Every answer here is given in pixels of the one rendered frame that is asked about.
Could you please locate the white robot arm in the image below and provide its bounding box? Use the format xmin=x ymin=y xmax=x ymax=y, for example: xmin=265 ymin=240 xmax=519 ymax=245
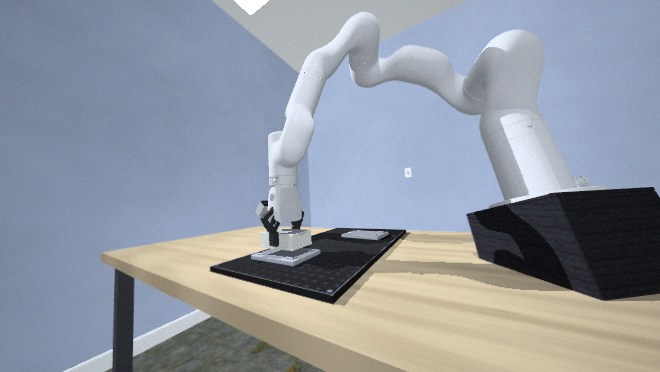
xmin=268 ymin=12 xmax=608 ymax=208

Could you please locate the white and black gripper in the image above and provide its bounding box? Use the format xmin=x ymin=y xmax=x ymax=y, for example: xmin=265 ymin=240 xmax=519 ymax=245
xmin=260 ymin=186 xmax=304 ymax=247

